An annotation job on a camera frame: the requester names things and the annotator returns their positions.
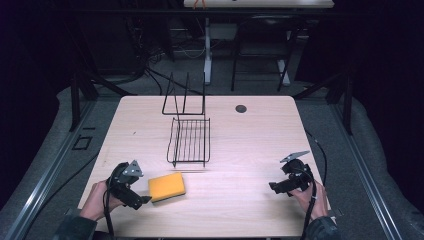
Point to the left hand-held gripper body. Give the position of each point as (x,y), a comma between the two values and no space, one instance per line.
(124,180)

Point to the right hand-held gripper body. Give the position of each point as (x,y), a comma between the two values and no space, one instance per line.
(296,175)

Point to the person's left hand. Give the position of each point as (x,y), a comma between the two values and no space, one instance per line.
(96,200)

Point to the metal floor rail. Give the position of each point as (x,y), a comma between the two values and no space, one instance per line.
(366,180)
(43,186)

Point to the yellow sponge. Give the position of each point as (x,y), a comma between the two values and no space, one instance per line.
(166,187)

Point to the dark round table grommet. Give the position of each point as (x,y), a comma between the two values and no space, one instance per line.
(240,108)

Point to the black square floor frame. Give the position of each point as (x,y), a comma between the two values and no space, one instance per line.
(82,142)

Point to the white background table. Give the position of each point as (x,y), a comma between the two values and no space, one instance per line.
(266,4)

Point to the black metal stand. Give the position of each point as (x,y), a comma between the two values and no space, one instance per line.
(76,100)
(346,100)

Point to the black metal chair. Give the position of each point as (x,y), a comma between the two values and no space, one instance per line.
(263,30)

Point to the person's right hand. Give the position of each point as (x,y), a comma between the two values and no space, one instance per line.
(316,203)

